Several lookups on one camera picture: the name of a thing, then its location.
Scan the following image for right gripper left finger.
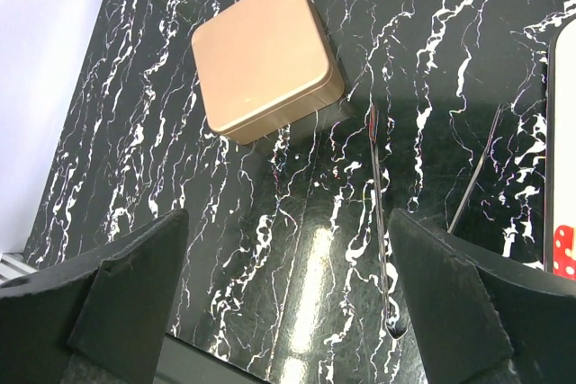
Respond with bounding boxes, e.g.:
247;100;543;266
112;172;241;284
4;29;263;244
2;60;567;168
1;209;189;383

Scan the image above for brown tin lid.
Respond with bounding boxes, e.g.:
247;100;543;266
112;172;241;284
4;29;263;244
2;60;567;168
191;0;334;137

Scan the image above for silver metal tongs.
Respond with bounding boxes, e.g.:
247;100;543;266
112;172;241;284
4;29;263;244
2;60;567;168
367;103;507;340

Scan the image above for brown tin box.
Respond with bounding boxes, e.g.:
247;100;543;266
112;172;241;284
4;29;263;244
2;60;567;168
202;59;344;145

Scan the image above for strawberry pattern tray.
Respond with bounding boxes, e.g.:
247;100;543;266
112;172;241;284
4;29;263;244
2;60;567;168
544;19;575;281

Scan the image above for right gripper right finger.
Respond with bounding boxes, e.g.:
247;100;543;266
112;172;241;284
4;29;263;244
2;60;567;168
388;209;575;383

